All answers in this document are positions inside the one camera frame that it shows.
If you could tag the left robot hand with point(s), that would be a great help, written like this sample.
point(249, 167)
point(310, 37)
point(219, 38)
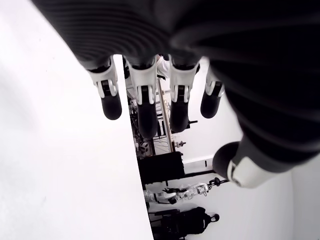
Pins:
point(225, 37)

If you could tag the person in white shirt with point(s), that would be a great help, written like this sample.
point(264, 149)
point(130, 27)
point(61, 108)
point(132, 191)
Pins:
point(163, 66)

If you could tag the white desk with wooden edge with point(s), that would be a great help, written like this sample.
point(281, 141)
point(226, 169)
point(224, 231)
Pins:
point(166, 117)

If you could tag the black and white soccer ball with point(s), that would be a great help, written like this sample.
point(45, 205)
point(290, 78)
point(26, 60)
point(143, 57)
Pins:
point(143, 147)

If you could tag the black cabinet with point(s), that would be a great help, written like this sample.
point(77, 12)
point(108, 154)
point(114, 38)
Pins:
point(161, 167)

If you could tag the white humanoid robot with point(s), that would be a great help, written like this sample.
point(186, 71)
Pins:
point(180, 192)

